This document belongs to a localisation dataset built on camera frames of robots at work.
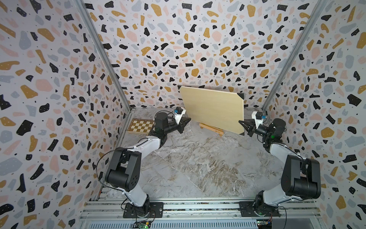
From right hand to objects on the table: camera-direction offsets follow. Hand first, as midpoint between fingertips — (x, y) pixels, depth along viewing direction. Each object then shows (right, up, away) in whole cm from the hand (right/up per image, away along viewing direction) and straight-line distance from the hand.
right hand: (241, 121), depth 82 cm
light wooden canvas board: (-12, +6, -6) cm, 15 cm away
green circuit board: (-53, -51, -12) cm, 74 cm away
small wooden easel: (-13, -6, +20) cm, 24 cm away
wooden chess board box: (-67, -3, +24) cm, 72 cm away
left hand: (-30, +2, +1) cm, 30 cm away
